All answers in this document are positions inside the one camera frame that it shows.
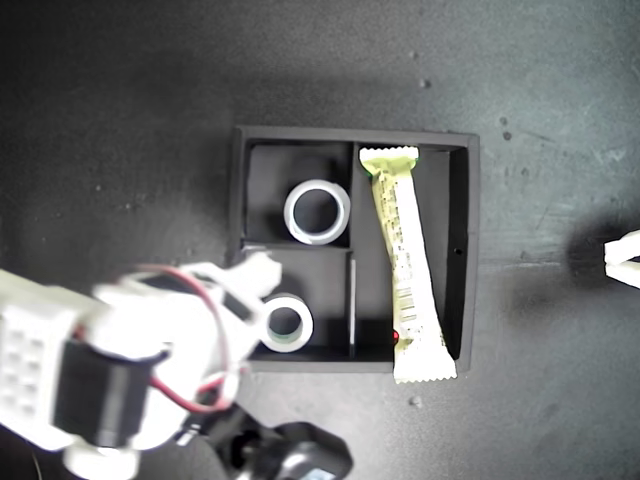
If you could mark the small white tape roll green core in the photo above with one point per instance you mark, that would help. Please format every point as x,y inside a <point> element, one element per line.
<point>307,327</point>

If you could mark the large white tape roll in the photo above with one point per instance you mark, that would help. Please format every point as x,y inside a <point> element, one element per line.
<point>291,212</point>

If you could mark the cream snack bar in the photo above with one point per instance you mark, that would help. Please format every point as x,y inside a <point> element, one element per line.
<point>407,260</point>

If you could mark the black compartment tray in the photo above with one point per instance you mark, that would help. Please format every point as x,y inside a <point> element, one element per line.
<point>440,210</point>

